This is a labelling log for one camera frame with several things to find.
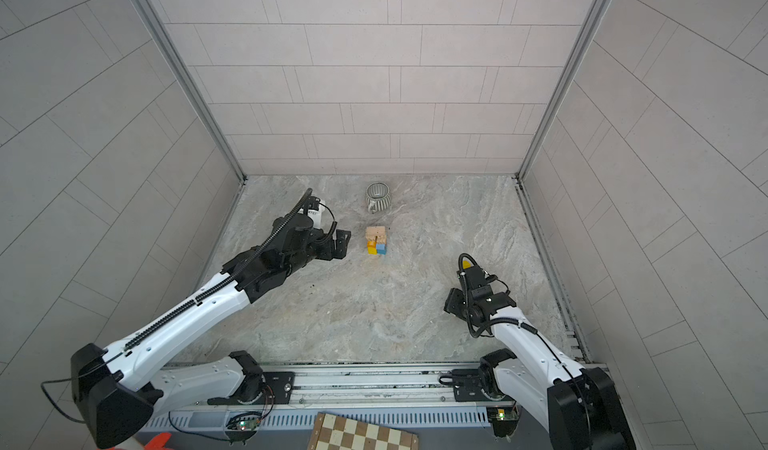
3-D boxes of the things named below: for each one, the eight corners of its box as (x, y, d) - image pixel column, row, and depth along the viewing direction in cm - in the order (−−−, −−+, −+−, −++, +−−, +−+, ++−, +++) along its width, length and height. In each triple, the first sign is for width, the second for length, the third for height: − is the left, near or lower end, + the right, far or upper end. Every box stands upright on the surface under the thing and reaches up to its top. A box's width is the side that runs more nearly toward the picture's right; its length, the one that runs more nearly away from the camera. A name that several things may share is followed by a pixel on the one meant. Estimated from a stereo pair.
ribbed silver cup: (370, 216, 106) (369, 206, 101) (364, 196, 112) (362, 185, 107) (393, 211, 108) (393, 200, 103) (385, 191, 114) (385, 180, 109)
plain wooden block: (367, 252, 97) (365, 235, 90) (368, 243, 100) (365, 226, 92) (385, 252, 97) (384, 235, 90) (385, 243, 100) (384, 226, 92)
